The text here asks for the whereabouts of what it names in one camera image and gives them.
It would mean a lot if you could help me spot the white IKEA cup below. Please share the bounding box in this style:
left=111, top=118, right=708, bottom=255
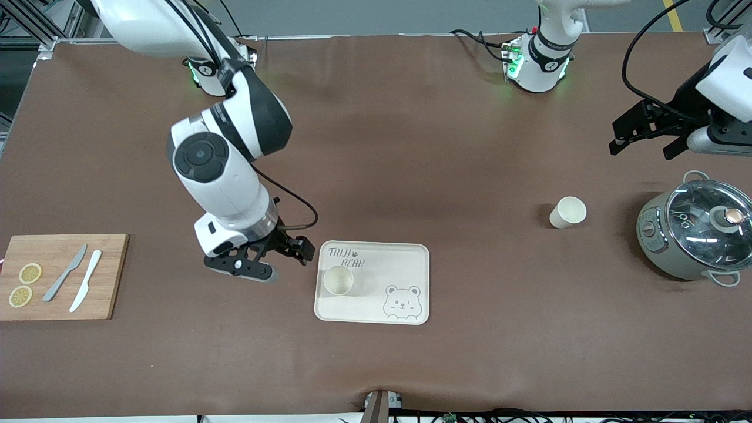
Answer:
left=323, top=266, right=355, bottom=296
left=549, top=196, right=588, bottom=230

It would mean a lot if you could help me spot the cream bear print tray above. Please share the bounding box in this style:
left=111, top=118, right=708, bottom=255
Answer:
left=314, top=240, right=430, bottom=325

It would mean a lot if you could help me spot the grey electric cooking pot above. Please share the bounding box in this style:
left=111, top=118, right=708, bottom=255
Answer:
left=636, top=170, right=752, bottom=287

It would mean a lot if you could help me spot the glass pot lid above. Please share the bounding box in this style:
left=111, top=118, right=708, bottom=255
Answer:
left=666, top=179, right=752, bottom=272

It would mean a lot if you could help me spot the brown table mat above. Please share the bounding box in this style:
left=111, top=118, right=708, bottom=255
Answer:
left=0, top=33, right=752, bottom=419

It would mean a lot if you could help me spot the bamboo cutting board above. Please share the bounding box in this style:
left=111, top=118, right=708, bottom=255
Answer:
left=0, top=234, right=130, bottom=321

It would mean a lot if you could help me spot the white plastic knife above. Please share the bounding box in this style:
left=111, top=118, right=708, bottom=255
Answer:
left=69, top=250, right=103, bottom=313

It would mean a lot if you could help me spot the grey plastic knife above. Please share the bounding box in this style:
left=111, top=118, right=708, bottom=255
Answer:
left=43, top=243, right=88, bottom=303

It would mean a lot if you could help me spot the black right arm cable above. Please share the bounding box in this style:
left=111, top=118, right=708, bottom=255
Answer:
left=164, top=0, right=320, bottom=230

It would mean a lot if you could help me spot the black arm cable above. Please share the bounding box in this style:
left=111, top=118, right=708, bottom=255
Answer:
left=622, top=0, right=714, bottom=125
left=164, top=0, right=320, bottom=230

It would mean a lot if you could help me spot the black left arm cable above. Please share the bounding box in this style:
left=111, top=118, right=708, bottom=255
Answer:
left=622, top=0, right=714, bottom=125

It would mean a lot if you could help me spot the black looped cable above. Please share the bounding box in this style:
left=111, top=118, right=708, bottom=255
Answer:
left=705, top=0, right=752, bottom=33

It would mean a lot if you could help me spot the grey metal table bracket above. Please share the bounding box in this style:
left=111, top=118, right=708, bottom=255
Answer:
left=363, top=390, right=406, bottom=423

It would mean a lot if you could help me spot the black base cable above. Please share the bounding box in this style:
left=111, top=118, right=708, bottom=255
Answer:
left=451, top=28, right=513, bottom=62
left=219, top=0, right=244, bottom=39

